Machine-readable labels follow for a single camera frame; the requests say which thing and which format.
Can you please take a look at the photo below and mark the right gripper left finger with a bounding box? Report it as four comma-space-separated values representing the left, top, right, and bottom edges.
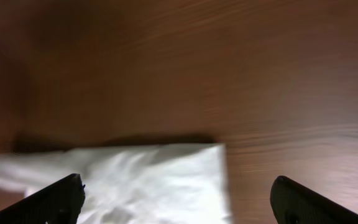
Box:
0, 174, 85, 224

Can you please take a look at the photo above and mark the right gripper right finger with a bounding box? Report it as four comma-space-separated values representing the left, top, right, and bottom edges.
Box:
270, 175, 358, 224

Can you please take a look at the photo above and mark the white t-shirt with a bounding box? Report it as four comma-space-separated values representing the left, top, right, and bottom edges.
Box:
0, 144, 232, 224

